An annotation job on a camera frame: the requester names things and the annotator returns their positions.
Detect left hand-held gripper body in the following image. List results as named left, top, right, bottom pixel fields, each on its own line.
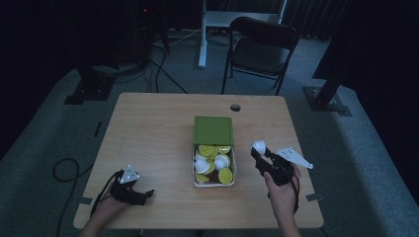
left=109, top=164, right=147, bottom=206

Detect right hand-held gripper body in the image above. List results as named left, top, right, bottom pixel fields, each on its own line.
left=260, top=146, right=313, bottom=188

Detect white coffee capsule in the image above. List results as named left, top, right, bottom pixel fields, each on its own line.
left=251, top=140, right=268, bottom=156

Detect pile of coffee capsules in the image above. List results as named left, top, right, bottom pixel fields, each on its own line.
left=194, top=144, right=234, bottom=186

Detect green box with tokens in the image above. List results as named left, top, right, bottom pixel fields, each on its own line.
left=191, top=143, right=237, bottom=189

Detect person's left hand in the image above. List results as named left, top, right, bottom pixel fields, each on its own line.
left=92, top=195, right=130, bottom=220

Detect person's right hand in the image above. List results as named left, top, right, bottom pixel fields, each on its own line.
left=264, top=165, right=301, bottom=215

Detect black folding chair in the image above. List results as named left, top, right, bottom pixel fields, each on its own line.
left=220, top=16, right=301, bottom=97

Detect dark curtain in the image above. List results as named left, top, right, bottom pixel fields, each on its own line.
left=283, top=0, right=352, bottom=40

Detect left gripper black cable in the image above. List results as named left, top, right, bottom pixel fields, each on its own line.
left=90, top=169, right=125, bottom=217

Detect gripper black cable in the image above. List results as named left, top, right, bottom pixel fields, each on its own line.
left=291, top=172, right=301, bottom=215
left=90, top=169, right=125, bottom=217

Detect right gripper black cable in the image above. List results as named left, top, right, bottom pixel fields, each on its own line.
left=291, top=172, right=301, bottom=215

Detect black looped floor cable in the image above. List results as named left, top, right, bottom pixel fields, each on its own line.
left=51, top=157, right=95, bottom=237

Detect black stand with base plate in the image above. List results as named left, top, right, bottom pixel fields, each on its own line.
left=302, top=73, right=353, bottom=118
left=63, top=63, right=117, bottom=107

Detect black floor cables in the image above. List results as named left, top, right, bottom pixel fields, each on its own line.
left=143, top=42, right=190, bottom=95

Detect white desk frame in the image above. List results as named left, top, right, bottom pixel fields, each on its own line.
left=197, top=0, right=289, bottom=69

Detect white floor cable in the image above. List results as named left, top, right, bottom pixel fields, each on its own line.
left=153, top=29, right=203, bottom=47

